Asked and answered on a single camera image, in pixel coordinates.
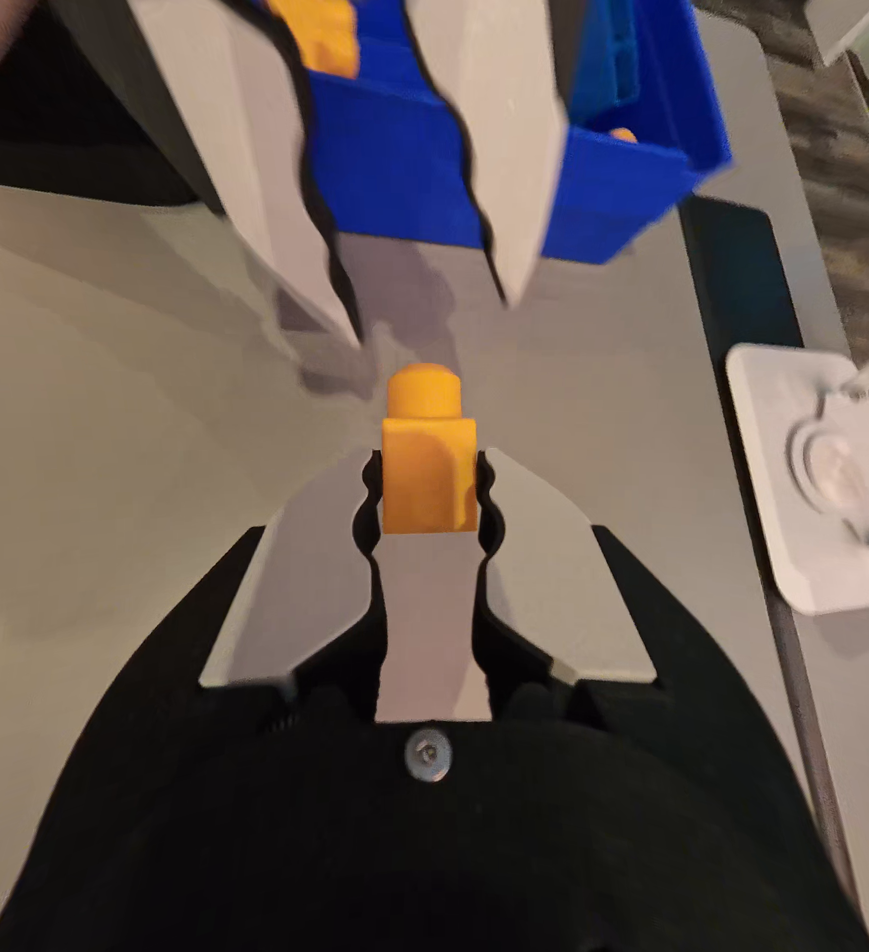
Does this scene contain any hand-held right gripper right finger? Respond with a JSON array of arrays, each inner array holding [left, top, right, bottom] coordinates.
[[475, 448, 658, 685]]

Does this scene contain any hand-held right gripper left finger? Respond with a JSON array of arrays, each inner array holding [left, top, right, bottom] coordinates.
[[198, 448, 388, 689]]

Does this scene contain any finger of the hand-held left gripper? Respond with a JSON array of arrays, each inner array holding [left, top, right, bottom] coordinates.
[[128, 0, 367, 352], [403, 0, 573, 309]]

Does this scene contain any blue plastic bin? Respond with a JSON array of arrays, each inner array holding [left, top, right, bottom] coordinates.
[[256, 0, 734, 267]]

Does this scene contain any white stand base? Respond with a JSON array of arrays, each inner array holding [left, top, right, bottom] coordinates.
[[724, 342, 869, 617]]

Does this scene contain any black mat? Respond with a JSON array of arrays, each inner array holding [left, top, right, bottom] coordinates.
[[681, 195, 806, 358]]

